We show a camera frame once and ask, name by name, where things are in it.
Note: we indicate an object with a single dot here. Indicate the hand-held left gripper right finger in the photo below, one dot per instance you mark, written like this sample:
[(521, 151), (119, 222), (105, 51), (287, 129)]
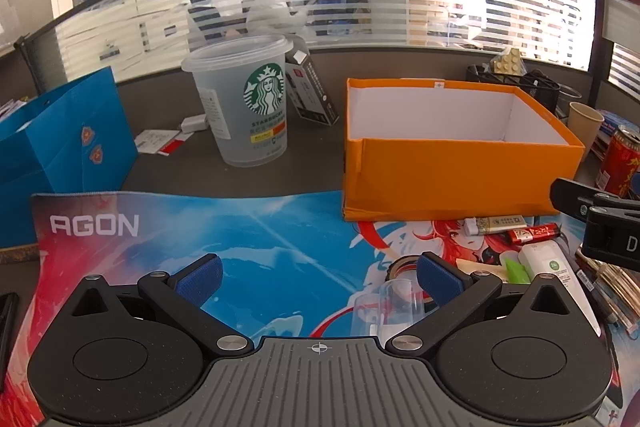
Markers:
[(440, 279)]

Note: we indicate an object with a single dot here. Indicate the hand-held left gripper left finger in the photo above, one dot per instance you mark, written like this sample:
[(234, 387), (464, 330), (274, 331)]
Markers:
[(200, 282)]

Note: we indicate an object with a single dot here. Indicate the blue paper bag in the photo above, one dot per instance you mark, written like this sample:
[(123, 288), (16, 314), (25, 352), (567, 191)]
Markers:
[(55, 157)]

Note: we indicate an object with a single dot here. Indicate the black mesh desk organizer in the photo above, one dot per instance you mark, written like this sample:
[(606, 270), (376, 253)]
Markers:
[(537, 89)]

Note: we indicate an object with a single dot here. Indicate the black and white carton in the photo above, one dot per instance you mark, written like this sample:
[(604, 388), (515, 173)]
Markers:
[(312, 92)]

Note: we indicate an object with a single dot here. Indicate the white partition panel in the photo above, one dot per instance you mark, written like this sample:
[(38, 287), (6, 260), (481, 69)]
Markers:
[(622, 17)]

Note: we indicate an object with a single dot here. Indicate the white remote device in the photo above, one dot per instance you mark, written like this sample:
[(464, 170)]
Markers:
[(555, 272)]

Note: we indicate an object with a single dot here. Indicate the cream building brick plate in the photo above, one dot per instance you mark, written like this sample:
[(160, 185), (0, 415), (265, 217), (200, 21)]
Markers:
[(506, 62)]

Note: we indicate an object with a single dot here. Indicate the beige paper cup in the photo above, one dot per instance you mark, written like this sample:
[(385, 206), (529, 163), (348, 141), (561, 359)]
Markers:
[(584, 127)]

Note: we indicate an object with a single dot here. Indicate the clear plastic cup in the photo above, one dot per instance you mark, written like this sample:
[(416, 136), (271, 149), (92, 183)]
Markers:
[(380, 312)]

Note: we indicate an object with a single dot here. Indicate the red drink can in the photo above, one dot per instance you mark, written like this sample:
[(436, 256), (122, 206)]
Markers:
[(620, 162)]

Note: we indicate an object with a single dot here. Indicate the white and red card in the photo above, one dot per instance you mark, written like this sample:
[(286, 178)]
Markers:
[(155, 142)]

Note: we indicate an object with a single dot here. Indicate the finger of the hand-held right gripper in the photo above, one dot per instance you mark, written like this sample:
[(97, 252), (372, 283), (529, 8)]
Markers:
[(575, 197)]

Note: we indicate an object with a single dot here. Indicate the white power adapter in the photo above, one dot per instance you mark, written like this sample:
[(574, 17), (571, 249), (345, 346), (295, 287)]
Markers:
[(194, 123)]

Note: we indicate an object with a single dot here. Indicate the beige small tube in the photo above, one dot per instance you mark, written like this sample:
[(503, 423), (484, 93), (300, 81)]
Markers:
[(497, 223)]

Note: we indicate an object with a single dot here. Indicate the frosted plastic cup green logo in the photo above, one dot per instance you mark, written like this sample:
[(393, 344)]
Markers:
[(235, 117)]

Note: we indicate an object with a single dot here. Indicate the printed desk mat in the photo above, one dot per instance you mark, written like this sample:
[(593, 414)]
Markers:
[(260, 237)]

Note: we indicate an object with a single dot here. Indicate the orange cardboard box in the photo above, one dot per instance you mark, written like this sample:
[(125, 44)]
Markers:
[(450, 172)]

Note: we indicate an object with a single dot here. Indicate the green packet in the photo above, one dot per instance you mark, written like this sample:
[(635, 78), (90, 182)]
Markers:
[(517, 272)]

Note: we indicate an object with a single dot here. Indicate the bundle of pens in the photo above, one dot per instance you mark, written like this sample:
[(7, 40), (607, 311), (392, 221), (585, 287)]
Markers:
[(617, 292)]

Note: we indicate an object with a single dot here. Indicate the red lighter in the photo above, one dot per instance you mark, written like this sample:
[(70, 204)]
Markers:
[(532, 233)]

